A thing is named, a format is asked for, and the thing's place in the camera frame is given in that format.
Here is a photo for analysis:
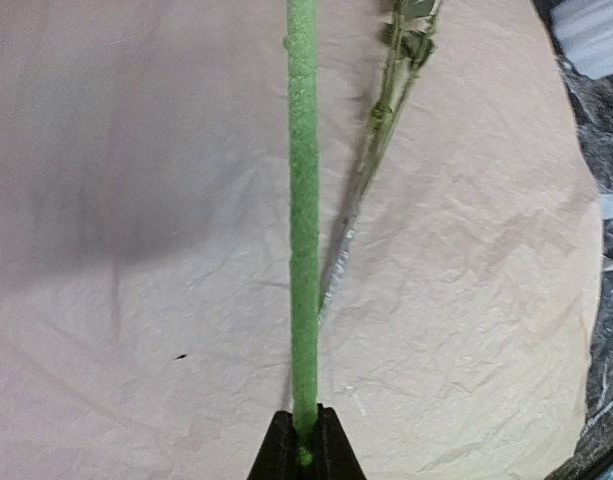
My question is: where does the pale blue daisy stem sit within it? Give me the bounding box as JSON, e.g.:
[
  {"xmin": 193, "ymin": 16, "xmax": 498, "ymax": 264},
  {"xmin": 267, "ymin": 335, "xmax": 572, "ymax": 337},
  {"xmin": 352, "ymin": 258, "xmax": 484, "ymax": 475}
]
[{"xmin": 284, "ymin": 1, "xmax": 320, "ymax": 467}]

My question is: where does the dusty pink rose stem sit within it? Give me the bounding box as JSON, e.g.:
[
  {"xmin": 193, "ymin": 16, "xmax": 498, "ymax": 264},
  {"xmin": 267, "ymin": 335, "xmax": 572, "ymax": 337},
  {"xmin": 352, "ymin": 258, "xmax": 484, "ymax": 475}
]
[{"xmin": 318, "ymin": 1, "xmax": 442, "ymax": 324}]

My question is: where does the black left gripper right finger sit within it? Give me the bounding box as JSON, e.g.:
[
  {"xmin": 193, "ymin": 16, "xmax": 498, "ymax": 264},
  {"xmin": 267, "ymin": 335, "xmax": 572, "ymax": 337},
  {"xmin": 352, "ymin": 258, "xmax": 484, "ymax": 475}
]
[{"xmin": 310, "ymin": 405, "xmax": 367, "ymax": 480}]

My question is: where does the white ribbed vase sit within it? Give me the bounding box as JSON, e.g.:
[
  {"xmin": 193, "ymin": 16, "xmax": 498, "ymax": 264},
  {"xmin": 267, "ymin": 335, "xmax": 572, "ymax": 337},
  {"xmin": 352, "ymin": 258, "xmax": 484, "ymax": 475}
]
[{"xmin": 550, "ymin": 0, "xmax": 613, "ymax": 80}]

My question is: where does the peach wrapping paper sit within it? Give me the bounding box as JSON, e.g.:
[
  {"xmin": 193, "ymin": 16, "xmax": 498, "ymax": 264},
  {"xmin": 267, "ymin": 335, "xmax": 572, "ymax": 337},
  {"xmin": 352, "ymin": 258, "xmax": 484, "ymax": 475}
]
[{"xmin": 0, "ymin": 1, "xmax": 602, "ymax": 479}]

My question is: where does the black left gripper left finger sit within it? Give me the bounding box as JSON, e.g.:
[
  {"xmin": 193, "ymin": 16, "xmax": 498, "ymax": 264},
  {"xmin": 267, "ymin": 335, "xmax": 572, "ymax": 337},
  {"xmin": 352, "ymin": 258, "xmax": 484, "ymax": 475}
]
[{"xmin": 247, "ymin": 410, "xmax": 298, "ymax": 480}]

